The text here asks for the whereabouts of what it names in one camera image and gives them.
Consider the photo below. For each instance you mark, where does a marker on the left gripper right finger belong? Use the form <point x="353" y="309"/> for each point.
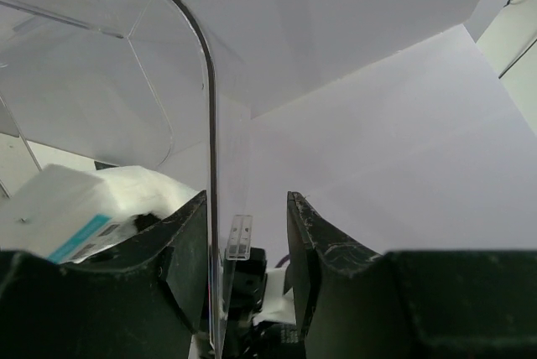
<point x="352" y="302"/>

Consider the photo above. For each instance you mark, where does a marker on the cotton pad packet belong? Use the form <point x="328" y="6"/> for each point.
<point x="66" y="215"/>

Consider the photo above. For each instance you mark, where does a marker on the clear acrylic drawer organizer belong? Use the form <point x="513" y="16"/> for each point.
<point x="100" y="84"/>

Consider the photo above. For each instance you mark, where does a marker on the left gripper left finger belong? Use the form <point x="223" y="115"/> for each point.
<point x="142" y="298"/>

